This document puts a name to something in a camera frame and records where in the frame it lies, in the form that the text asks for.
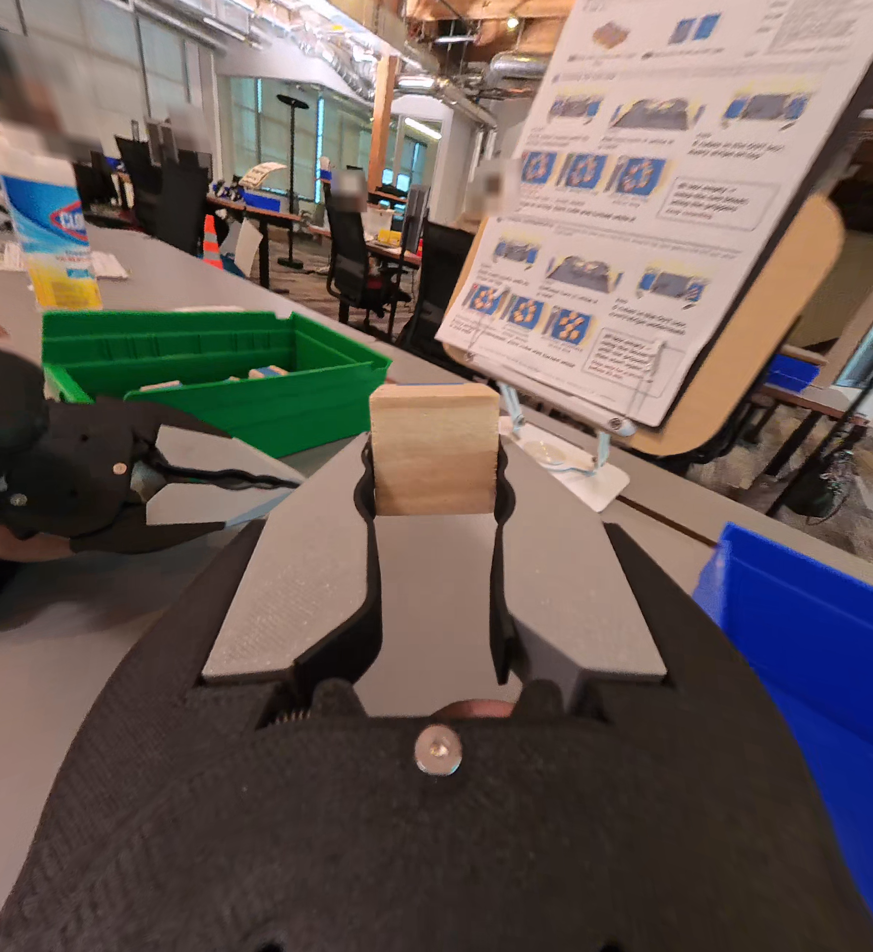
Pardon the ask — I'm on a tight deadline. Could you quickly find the white blue wipes canister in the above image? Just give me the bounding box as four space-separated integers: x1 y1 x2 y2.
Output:
0 141 104 312

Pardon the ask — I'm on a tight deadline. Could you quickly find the green plastic bin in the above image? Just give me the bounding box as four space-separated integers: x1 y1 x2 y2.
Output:
41 308 393 460

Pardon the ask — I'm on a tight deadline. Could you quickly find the small blue bin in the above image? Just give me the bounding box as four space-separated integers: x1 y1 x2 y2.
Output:
767 353 824 393

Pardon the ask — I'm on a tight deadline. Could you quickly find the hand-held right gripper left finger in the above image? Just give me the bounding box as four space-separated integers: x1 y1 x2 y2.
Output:
202 439 384 696

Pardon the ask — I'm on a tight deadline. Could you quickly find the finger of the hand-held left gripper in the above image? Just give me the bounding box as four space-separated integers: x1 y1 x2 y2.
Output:
145 476 292 531
155 425 307 492

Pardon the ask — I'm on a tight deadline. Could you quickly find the printed instruction sheet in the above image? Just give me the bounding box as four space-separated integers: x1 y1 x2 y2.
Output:
436 0 873 428

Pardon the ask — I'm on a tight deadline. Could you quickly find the blue plastic bin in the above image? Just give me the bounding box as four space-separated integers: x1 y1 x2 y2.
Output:
693 523 873 952

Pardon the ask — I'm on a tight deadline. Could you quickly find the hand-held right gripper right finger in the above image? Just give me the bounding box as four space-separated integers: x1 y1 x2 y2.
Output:
490 442 668 708

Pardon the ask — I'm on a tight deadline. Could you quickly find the black disc floor lamp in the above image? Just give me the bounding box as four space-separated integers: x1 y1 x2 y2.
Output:
276 93 312 270

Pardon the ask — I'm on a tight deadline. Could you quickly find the black tripod stand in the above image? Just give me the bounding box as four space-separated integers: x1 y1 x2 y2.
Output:
767 338 873 518

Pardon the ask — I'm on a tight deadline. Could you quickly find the instruction sheet on stand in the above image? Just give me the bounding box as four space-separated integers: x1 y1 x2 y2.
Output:
436 0 873 514

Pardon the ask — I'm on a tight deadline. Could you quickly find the black office chair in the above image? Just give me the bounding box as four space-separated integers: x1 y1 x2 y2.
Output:
399 219 474 358
113 136 210 257
323 182 411 336

